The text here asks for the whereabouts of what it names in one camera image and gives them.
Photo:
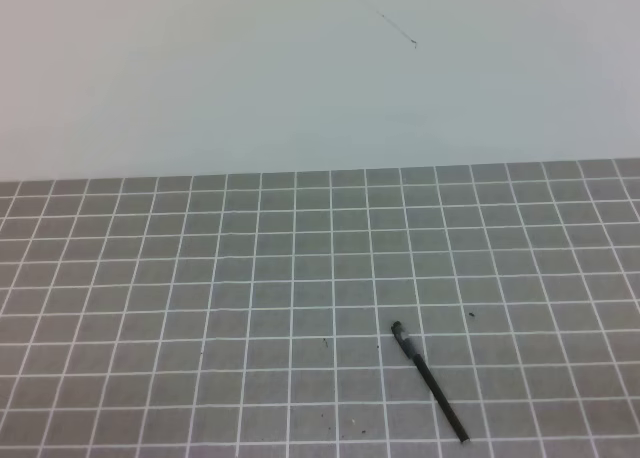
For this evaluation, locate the clear black pen cap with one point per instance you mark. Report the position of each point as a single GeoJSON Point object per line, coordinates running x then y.
{"type": "Point", "coordinates": [404, 340]}

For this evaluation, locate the black pen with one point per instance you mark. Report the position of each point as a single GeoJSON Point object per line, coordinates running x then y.
{"type": "Point", "coordinates": [441, 399]}

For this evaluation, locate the grey grid tablecloth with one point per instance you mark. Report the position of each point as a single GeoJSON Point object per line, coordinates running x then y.
{"type": "Point", "coordinates": [249, 315]}

